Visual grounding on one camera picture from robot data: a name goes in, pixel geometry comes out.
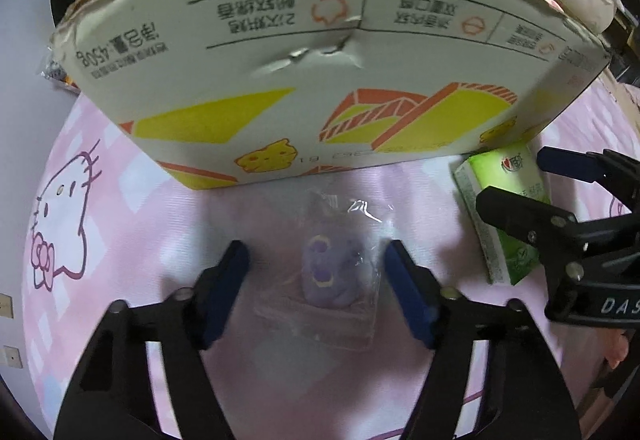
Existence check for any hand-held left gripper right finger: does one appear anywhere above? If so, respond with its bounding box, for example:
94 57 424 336
382 240 583 440

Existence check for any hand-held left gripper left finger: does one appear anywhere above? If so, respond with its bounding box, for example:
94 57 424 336
52 240 251 440

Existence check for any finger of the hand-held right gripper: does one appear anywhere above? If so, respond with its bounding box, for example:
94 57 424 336
536 146 640 213
474 186 593 281

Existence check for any green tissue pack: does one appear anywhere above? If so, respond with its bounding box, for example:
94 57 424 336
452 142 553 285

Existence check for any purple toy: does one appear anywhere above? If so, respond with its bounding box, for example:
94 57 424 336
252 190 397 354

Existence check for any printed cardboard box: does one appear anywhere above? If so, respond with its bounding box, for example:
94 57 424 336
50 0 613 191

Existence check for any person's right hand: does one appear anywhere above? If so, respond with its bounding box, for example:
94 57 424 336
602 334 630 371

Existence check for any pink cartoon cat bedsheet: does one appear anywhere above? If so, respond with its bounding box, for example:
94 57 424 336
10 64 640 440

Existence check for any clear plastic bag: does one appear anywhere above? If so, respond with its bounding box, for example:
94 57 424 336
41 58 82 93

